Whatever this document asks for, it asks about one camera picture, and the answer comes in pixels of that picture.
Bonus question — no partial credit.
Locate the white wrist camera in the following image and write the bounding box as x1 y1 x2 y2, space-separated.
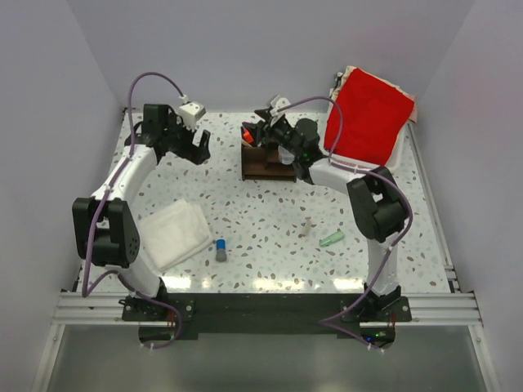
268 95 290 118
177 95 206 131

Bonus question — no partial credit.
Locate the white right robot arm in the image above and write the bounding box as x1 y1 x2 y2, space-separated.
242 109 413 324

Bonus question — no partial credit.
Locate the blue grey stamp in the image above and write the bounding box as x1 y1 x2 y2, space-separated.
216 238 227 262

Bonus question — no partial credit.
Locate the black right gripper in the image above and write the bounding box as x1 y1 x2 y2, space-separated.
242 109 302 158

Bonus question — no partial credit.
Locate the aluminium frame rail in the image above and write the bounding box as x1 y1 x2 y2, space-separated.
408 122 483 327

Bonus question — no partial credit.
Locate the white plastic basket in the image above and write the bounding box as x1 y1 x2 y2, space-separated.
316 120 408 172

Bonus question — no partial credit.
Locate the beige small tube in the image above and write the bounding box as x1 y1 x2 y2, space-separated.
301 218 311 238

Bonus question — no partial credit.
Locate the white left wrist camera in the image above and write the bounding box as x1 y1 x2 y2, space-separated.
177 95 206 131

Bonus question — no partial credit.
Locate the green translucent cap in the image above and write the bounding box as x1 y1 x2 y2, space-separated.
319 230 345 247

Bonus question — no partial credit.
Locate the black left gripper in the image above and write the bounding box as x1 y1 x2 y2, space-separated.
163 114 210 166

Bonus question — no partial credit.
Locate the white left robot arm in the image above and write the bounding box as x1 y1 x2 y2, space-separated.
72 101 210 320

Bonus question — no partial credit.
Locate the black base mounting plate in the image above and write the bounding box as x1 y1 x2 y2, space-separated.
119 293 413 348

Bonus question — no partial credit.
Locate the brown wooden desk organizer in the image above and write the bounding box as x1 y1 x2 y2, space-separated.
240 122 297 182

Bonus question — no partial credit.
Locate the clear jar of paperclips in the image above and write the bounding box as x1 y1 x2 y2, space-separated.
278 146 295 166

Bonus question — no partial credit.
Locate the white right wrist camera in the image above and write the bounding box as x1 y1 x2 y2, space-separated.
268 95 290 118

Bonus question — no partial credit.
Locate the orange capped black highlighter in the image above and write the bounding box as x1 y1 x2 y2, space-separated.
242 129 253 145

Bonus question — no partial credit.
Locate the white folded towel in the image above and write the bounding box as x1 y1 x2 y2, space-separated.
138 199 212 273

